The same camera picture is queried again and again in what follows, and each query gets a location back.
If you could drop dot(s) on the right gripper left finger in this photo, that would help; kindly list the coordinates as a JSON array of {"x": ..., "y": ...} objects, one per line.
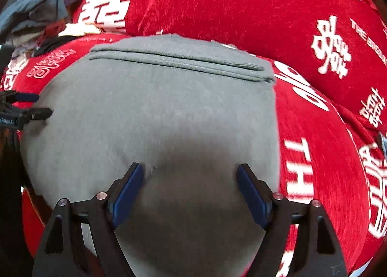
[{"x": 62, "y": 251}]

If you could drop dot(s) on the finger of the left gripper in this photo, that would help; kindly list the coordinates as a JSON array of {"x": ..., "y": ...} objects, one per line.
[
  {"x": 13, "y": 96},
  {"x": 25, "y": 116}
]

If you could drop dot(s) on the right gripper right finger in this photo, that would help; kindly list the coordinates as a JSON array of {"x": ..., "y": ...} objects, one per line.
[{"x": 317, "y": 249}]

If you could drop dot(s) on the grey knit garment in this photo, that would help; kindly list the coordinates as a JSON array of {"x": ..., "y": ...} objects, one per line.
[{"x": 190, "y": 112}]

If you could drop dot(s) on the grey clothes pile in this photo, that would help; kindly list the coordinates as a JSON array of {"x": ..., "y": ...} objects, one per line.
[{"x": 24, "y": 19}]

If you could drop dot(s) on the cream cloth item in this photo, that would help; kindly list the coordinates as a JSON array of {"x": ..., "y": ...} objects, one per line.
[{"x": 79, "y": 30}]

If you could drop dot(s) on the red wedding quilt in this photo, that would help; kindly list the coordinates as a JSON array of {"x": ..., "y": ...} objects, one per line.
[{"x": 319, "y": 156}]

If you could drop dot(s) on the red folded wedding blanket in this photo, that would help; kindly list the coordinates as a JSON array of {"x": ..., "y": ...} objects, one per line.
[{"x": 338, "y": 46}]

